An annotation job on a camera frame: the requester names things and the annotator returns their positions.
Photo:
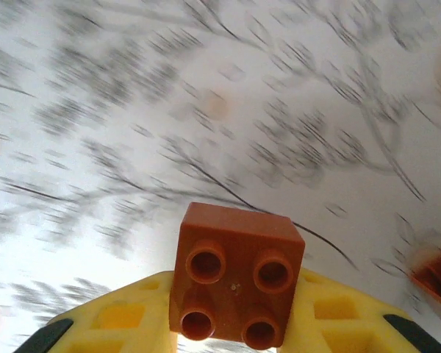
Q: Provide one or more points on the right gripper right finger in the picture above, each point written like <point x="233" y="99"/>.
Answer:
<point x="334" y="305"/>

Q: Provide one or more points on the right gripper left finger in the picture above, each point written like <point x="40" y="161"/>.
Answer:
<point x="132" y="301"/>

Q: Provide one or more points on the floral patterned table cover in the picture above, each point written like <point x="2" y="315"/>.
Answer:
<point x="169" y="110"/>

